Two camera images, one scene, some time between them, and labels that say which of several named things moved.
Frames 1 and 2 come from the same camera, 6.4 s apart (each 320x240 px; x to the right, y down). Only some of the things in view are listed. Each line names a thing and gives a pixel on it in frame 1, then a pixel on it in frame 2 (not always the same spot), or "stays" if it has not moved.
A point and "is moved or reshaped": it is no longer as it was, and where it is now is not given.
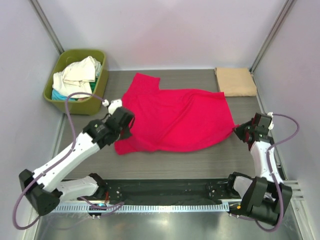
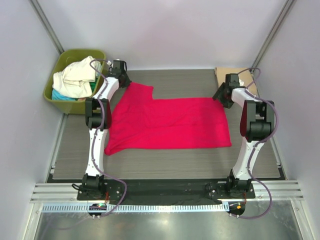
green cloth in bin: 92,84 stays
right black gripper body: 242,130 → 219,95
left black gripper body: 124,133 → 126,79
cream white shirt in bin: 77,77 stays
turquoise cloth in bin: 56,96 stays
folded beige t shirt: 236,82 stays
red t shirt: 171,119 is moved or reshaped
